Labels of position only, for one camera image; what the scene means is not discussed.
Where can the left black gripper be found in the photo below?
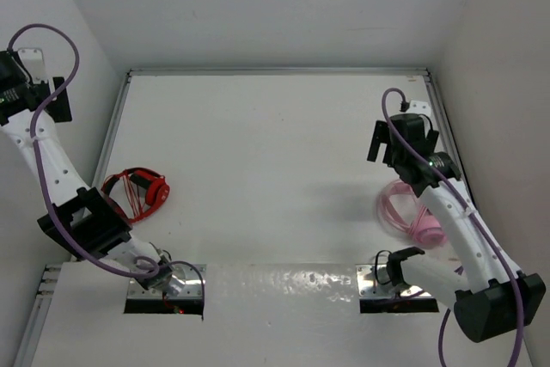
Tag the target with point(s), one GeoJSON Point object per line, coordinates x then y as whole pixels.
{"type": "Point", "coordinates": [56, 106]}

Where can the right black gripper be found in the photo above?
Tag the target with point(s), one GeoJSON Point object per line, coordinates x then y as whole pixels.
{"type": "Point", "coordinates": [380, 135]}

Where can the red headphones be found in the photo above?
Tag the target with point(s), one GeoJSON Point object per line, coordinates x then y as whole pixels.
{"type": "Point", "coordinates": [146, 192]}

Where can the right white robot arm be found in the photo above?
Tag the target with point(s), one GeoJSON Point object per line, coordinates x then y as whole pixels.
{"type": "Point", "coordinates": [494, 295]}

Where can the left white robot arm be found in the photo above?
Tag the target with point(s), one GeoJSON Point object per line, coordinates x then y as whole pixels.
{"type": "Point", "coordinates": [81, 219]}

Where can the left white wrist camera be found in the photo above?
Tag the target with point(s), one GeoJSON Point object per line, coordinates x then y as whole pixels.
{"type": "Point", "coordinates": [33, 61]}

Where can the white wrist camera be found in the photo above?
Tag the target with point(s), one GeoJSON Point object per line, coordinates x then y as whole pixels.
{"type": "Point", "coordinates": [33, 61]}
{"type": "Point", "coordinates": [418, 107]}

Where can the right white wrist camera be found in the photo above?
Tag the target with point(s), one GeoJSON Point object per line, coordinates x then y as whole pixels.
{"type": "Point", "coordinates": [418, 107]}

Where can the pink headphones with cable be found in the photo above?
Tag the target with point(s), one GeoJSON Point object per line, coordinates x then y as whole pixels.
{"type": "Point", "coordinates": [398, 208]}

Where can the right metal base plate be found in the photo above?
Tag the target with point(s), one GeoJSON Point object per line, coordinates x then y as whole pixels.
{"type": "Point", "coordinates": [373, 283]}

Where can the metal base plate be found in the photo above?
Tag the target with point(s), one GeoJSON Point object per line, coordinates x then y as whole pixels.
{"type": "Point", "coordinates": [184, 284]}
{"type": "Point", "coordinates": [373, 283]}

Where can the aluminium table frame rail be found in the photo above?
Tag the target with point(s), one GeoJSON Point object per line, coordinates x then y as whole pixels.
{"type": "Point", "coordinates": [271, 189]}

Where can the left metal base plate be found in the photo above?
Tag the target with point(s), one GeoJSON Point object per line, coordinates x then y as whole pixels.
{"type": "Point", "coordinates": [184, 284]}

